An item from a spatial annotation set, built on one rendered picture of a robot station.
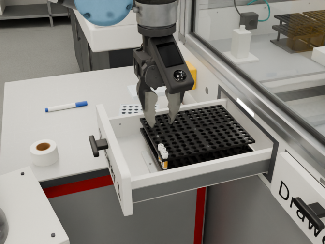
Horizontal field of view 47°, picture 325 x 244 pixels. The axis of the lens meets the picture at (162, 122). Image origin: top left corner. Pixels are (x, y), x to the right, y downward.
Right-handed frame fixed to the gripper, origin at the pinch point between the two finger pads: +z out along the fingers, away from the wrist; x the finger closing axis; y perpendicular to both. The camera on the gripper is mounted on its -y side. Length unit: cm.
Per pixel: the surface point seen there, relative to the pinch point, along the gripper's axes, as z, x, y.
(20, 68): 95, 37, 275
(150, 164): 12.4, 2.3, 2.5
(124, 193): 8.8, 11.1, -8.4
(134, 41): 14, -18, 85
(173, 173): 8.2, 0.3, -6.9
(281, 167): 7.6, -20.5, -13.9
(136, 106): 18.0, -4.9, 38.7
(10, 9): 79, 39, 423
